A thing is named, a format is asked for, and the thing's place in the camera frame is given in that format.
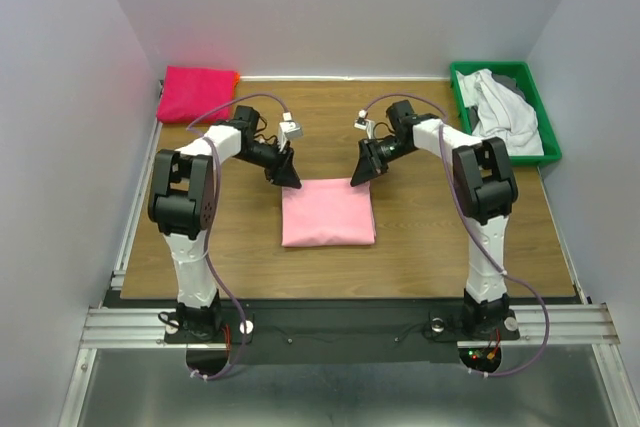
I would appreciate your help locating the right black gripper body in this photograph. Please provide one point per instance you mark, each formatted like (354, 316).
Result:
(386, 150)

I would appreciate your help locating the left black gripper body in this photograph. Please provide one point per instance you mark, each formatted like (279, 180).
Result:
(266, 156)

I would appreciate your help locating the light pink t shirt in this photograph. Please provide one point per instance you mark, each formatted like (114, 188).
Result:
(327, 212)

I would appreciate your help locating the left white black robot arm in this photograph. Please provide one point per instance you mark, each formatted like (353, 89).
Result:
(183, 203)

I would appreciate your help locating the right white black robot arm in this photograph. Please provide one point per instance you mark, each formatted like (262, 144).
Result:
(483, 187)

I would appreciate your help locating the folded magenta t shirt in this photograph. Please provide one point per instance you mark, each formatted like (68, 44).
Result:
(189, 92)

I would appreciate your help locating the white crumpled t shirt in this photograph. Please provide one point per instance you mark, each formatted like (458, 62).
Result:
(496, 110)

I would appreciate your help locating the grey garment in bin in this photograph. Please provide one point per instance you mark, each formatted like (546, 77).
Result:
(509, 83)

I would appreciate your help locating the green plastic bin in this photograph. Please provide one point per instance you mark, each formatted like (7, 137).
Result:
(519, 71)

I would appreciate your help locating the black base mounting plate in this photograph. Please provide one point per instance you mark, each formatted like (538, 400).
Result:
(338, 332)

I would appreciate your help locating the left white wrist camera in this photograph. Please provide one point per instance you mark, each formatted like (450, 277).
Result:
(288, 131)

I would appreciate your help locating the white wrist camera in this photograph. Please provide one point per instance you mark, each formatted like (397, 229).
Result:
(288, 131)
(365, 124)

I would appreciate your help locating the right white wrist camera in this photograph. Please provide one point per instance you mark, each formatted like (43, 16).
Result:
(365, 124)

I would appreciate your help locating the aluminium extrusion rail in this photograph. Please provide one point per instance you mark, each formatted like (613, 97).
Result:
(140, 328)

